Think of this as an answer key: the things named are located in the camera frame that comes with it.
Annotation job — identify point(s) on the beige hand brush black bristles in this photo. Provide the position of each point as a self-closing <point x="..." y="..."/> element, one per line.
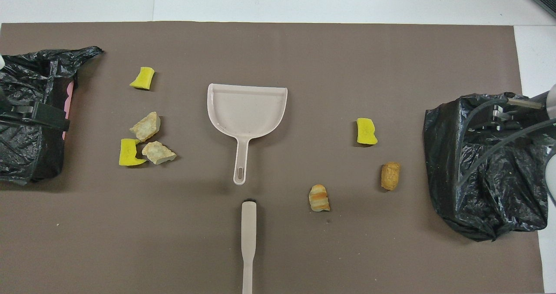
<point x="248" y="229"/>

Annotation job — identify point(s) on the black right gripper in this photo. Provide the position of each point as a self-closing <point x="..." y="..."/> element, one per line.
<point x="521" y="121"/>

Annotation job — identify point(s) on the yellow sponge piece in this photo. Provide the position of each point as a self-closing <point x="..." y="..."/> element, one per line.
<point x="366" y="131"/>
<point x="127" y="154"/>
<point x="142" y="78"/>

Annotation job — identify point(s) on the brown table mat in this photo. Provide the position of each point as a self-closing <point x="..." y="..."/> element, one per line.
<point x="304" y="250"/>

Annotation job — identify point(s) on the beige plastic dustpan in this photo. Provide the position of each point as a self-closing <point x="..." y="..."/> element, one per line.
<point x="245" y="111"/>

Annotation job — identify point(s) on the pink plastic bin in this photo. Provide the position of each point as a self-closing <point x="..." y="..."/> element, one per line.
<point x="70" y="96"/>

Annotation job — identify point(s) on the brown bread roll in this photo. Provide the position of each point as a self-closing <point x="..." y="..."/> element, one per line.
<point x="390" y="176"/>

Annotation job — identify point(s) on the black bag lining pink bin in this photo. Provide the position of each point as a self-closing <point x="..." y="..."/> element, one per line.
<point x="26" y="155"/>

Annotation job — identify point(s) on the right black garbage bag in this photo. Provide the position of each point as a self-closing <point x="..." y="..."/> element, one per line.
<point x="478" y="198"/>

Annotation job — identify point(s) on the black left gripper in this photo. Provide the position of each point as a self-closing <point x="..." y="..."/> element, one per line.
<point x="17" y="110"/>

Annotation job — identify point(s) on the beige foam chunk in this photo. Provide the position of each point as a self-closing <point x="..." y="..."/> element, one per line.
<point x="157" y="153"/>
<point x="145" y="128"/>

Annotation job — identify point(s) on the striped croissant bread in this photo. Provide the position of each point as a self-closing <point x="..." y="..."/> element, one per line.
<point x="319" y="198"/>

